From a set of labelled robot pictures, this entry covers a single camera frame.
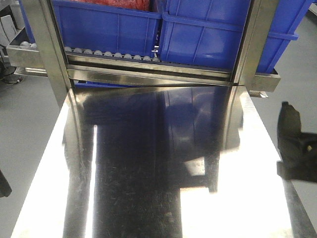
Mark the left blue plastic bin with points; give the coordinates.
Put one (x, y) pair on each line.
(106, 28)

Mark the grey brake pad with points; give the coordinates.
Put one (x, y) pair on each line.
(288, 131)

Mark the blue plastic bin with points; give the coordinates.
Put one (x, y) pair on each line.
(106, 28)
(209, 32)

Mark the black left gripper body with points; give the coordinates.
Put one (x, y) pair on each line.
(5, 188)

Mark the roller conveyor track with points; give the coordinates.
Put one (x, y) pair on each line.
(108, 54)

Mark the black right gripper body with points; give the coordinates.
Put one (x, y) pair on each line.
(298, 157)

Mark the right blue plastic bin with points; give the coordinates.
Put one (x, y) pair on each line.
(209, 32)

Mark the stainless steel rack frame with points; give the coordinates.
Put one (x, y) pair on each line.
(63, 68)

